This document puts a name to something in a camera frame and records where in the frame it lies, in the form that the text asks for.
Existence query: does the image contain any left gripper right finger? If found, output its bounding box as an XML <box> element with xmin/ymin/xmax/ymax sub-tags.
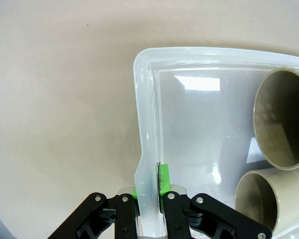
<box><xmin>155</xmin><ymin>161</ymin><xmax>274</xmax><ymax>239</ymax></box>

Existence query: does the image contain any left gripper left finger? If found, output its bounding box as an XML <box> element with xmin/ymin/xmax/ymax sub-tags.
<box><xmin>47</xmin><ymin>187</ymin><xmax>142</xmax><ymax>239</ymax></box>

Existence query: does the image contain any pale green cup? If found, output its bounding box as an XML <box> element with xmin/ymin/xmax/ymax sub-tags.
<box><xmin>234</xmin><ymin>167</ymin><xmax>299</xmax><ymax>235</ymax></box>

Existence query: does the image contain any white perforated plastic basket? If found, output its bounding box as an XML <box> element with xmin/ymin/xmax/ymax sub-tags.
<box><xmin>133</xmin><ymin>46</ymin><xmax>299</xmax><ymax>239</ymax></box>

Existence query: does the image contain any tall brown cup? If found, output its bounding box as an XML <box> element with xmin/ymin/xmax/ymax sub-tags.
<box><xmin>252</xmin><ymin>66</ymin><xmax>299</xmax><ymax>171</ymax></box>

